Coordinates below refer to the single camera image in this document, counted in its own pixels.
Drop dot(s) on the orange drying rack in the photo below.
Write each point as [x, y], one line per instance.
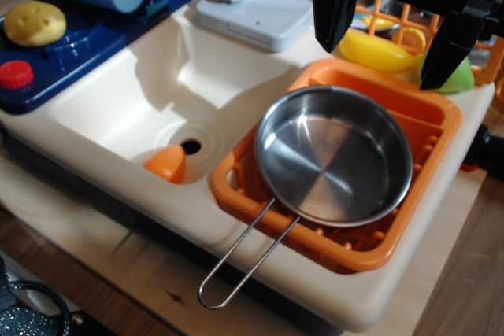
[429, 120]

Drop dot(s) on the red stove knob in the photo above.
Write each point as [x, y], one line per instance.
[16, 74]

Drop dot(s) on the grey toy faucet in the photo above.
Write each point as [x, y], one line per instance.
[272, 25]

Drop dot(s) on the dark blue toy stovetop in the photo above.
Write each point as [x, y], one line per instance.
[92, 36]

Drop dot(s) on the green toy fruit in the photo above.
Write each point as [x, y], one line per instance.
[461, 79]

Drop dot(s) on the small metal bowl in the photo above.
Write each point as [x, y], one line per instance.
[383, 28]

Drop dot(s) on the yellow toy banana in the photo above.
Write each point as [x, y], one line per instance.
[377, 53]

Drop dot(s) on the orange lattice basket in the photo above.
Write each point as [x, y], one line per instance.
[417, 29]

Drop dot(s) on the cream toy sink unit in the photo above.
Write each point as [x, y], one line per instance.
[181, 84]

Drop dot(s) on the yellow toy potato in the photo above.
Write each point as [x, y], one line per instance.
[34, 24]

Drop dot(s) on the orange toy piece in sink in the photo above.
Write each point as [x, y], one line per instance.
[168, 163]

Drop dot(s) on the stainless steel pan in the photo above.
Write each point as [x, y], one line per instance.
[328, 156]

